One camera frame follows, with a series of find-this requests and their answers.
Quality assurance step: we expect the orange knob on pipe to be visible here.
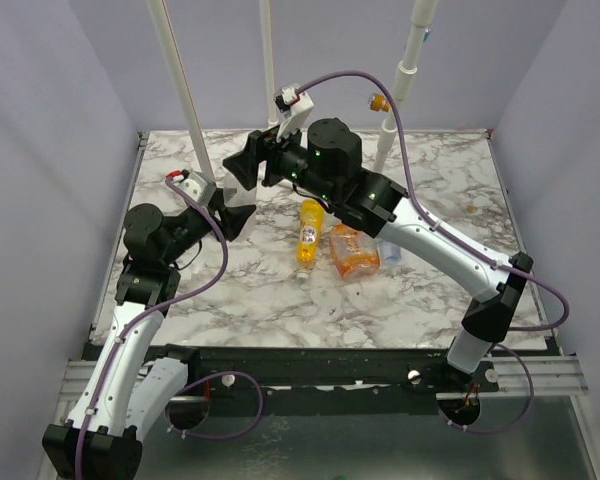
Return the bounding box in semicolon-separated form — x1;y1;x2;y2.
368;94;391;112

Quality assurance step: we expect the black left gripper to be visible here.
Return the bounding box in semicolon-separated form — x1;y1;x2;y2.
162;188;256;265

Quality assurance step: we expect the yellow pomelo drink bottle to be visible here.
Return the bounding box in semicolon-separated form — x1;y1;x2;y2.
296;199;325;281

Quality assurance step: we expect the orange label squat bottle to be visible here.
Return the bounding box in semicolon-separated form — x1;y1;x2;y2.
329;224;380;281

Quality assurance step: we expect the small blue-label water bottle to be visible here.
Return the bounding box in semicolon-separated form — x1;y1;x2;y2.
378;240;402;266

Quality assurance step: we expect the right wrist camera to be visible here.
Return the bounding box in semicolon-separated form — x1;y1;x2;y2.
274;84;314;143

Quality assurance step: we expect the clear plastic bottle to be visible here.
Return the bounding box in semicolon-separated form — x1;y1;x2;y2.
223;172;257;242

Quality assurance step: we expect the white PVC pipe frame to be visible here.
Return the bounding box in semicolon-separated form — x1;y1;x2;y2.
144;0;440;187

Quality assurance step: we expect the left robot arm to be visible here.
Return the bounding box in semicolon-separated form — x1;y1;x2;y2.
42;203;256;479

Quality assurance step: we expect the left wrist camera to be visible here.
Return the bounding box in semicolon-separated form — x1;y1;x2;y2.
166;169;216;206

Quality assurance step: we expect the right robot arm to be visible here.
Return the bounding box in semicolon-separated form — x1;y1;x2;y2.
223;118;533;392

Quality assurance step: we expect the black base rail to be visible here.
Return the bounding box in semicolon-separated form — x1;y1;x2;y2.
79;341;551;416

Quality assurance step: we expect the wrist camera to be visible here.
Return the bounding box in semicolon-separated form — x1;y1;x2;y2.
166;169;216;206
274;84;314;143

